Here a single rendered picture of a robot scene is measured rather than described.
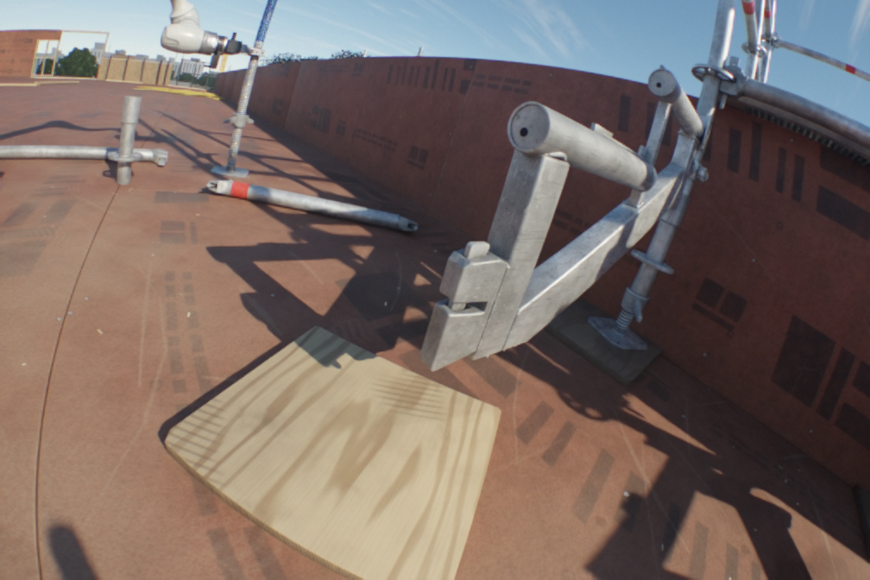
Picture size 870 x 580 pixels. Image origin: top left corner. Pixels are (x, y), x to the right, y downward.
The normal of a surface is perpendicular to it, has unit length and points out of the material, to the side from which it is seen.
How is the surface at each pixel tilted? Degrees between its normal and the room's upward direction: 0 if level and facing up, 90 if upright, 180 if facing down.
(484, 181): 90
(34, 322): 0
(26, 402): 0
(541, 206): 90
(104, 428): 0
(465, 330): 90
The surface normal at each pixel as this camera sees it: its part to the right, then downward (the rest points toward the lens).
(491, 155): -0.75, -0.01
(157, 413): 0.29, -0.90
